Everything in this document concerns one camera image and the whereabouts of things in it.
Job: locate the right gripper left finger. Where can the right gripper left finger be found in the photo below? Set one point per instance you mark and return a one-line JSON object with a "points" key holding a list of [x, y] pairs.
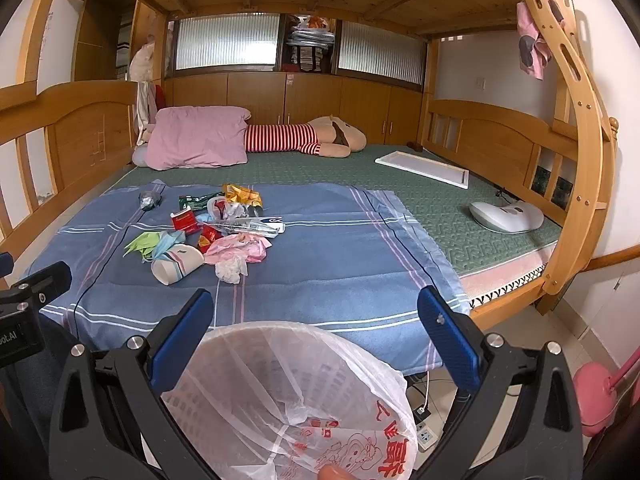
{"points": [[109, 420]]}

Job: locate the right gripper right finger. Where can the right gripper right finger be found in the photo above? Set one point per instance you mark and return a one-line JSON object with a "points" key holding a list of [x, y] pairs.
{"points": [[543, 439]]}

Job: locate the white plastic trash bag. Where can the white plastic trash bag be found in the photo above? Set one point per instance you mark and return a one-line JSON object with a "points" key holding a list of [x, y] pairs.
{"points": [[280, 400]]}

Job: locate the green paper scrap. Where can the green paper scrap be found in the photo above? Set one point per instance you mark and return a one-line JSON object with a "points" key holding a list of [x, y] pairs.
{"points": [[144, 244]]}

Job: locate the blue cloth rag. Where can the blue cloth rag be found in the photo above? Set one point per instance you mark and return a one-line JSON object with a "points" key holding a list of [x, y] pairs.
{"points": [[166, 241]]}

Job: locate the white paper cup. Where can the white paper cup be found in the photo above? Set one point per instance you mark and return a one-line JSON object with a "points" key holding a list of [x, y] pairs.
{"points": [[177, 263]]}

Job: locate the red small box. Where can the red small box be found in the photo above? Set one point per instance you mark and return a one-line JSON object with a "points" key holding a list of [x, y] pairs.
{"points": [[185, 221]]}

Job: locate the green snack packet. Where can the green snack packet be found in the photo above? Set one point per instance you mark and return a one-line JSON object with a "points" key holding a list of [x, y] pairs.
{"points": [[197, 202]]}

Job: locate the pink plastic bag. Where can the pink plastic bag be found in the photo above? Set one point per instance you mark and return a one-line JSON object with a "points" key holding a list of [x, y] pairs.
{"points": [[250, 248]]}

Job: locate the white toothpaste box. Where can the white toothpaste box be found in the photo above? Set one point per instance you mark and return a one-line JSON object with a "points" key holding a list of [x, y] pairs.
{"points": [[265, 227]]}

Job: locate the yellow snack bag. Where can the yellow snack bag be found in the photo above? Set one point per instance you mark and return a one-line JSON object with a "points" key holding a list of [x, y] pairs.
{"points": [[238, 194]]}

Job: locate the red snack wrapper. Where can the red snack wrapper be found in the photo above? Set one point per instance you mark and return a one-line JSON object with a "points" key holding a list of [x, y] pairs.
{"points": [[207, 237]]}

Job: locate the person hand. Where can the person hand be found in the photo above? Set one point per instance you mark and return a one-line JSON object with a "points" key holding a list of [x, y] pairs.
{"points": [[332, 472]]}

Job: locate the pink floor object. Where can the pink floor object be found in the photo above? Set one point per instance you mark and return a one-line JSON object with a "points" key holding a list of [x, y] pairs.
{"points": [[598, 393]]}

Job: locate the white power strip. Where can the white power strip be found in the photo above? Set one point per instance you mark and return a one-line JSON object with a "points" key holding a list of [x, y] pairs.
{"points": [[426, 437]]}

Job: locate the green bed mattress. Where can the green bed mattress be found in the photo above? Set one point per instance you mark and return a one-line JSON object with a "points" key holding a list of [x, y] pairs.
{"points": [[441, 208]]}

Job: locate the grey crumpled foil ball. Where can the grey crumpled foil ball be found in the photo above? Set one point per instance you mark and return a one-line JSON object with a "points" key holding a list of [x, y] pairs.
{"points": [[149, 200]]}

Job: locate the white massager device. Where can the white massager device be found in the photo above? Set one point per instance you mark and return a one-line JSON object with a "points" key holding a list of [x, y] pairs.
{"points": [[518, 217]]}

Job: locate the blue striped blanket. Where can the blue striped blanket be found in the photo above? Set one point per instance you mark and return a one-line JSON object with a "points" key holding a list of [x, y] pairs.
{"points": [[350, 261]]}

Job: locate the white flat board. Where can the white flat board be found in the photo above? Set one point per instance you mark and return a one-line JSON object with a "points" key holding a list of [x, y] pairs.
{"points": [[427, 168]]}

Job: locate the pink pillow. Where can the pink pillow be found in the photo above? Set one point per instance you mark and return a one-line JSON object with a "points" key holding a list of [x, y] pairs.
{"points": [[197, 137]]}

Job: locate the wooden bunk ladder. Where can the wooden bunk ladder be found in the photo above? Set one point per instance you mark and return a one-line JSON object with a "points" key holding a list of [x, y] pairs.
{"points": [[579, 109]]}

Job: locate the striped plush doll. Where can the striped plush doll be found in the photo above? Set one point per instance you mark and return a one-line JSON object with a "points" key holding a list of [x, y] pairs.
{"points": [[326, 136]]}

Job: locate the pink hanging cloth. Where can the pink hanging cloth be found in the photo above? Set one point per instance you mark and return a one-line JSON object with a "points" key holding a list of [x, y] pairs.
{"points": [[533, 51]]}

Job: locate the wooden bunk bed frame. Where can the wooden bunk bed frame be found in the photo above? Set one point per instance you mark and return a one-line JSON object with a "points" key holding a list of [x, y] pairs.
{"points": [[72, 136]]}

